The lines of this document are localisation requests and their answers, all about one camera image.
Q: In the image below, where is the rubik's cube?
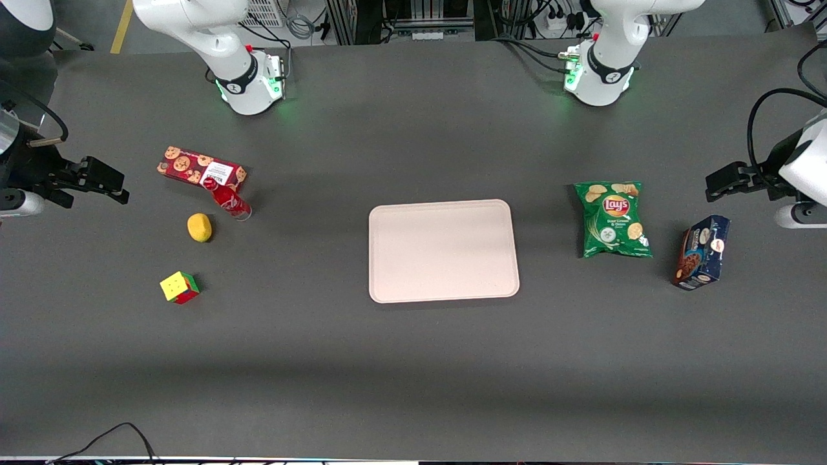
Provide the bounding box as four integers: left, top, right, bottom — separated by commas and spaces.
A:
160, 271, 201, 305

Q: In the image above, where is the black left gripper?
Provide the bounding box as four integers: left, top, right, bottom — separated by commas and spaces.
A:
705, 137, 802, 203

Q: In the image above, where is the grey coiled cable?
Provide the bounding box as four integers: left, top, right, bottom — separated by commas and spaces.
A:
286, 12, 317, 41

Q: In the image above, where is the black looped cable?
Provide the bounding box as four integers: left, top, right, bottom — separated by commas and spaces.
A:
797, 39, 827, 101

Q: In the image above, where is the dark blue cookie box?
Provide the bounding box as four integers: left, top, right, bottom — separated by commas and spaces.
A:
671, 215, 731, 291

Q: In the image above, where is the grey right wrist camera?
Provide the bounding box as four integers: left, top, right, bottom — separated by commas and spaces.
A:
0, 190, 46, 218

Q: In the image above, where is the green lay's chips bag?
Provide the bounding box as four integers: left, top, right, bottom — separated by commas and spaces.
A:
574, 181, 653, 260

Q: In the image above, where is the white power strip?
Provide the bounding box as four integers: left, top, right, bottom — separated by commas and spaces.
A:
545, 10, 585, 33

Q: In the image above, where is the black cable at table edge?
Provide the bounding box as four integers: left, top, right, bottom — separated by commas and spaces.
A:
45, 422, 159, 465

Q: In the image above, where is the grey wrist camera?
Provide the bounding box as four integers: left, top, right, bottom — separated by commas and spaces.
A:
775, 201, 827, 230
0, 190, 46, 218

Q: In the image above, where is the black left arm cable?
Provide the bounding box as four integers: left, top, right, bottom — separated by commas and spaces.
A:
747, 87, 827, 189

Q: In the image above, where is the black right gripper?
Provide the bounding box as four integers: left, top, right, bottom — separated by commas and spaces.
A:
5, 145, 130, 209

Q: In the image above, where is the white vented box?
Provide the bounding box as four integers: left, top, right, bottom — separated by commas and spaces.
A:
240, 0, 286, 28

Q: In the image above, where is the beige plastic tray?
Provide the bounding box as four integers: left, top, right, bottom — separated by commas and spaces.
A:
368, 199, 521, 304

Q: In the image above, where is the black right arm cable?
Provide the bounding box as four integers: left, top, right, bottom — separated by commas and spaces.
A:
0, 79, 69, 148

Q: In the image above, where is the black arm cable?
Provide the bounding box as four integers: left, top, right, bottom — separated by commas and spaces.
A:
747, 87, 827, 189
0, 79, 69, 148

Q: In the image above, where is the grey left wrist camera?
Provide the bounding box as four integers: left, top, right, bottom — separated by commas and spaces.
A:
775, 201, 827, 230

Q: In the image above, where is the red cookie box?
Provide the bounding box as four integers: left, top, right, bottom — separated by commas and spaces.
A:
156, 146, 248, 197

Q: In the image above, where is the yellow lemon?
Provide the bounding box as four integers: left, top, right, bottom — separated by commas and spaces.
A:
187, 212, 213, 243

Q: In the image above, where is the aluminium frame rail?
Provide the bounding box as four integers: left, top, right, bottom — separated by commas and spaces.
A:
50, 27, 95, 52

